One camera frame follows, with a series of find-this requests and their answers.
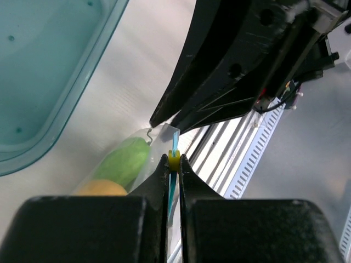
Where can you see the slotted cable duct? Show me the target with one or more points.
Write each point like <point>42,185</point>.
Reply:
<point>253,155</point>

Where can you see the orange fruit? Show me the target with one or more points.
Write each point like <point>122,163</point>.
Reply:
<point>101,187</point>

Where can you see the light green cucumber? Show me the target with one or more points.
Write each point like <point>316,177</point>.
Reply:
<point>124,163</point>

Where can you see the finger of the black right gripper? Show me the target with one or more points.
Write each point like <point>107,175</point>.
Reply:
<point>213,28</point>

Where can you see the clear zip top bag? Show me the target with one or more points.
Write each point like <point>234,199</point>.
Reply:
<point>162,140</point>

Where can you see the blue translucent plastic basin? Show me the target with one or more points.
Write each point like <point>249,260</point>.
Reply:
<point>49,51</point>

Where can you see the aluminium mounting rail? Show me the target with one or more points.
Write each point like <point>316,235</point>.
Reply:
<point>222,148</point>

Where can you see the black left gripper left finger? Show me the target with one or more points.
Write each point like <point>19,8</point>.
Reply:
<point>131,228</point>

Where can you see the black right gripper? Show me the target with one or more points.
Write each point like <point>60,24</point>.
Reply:
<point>247,68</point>

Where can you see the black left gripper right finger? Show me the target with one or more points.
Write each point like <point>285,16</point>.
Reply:
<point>215,229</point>

